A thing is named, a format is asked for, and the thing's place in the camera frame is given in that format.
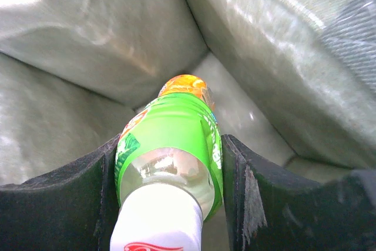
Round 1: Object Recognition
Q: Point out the white cap green tea bottle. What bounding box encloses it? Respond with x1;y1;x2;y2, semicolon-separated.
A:
110;75;223;250

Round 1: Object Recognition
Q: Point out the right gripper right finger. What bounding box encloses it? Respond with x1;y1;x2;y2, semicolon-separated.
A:
221;135;375;250

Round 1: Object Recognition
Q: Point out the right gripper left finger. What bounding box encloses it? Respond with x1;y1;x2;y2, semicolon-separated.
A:
1;136;119;250

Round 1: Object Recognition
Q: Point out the green canvas bag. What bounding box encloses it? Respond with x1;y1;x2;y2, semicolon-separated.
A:
1;0;375;185

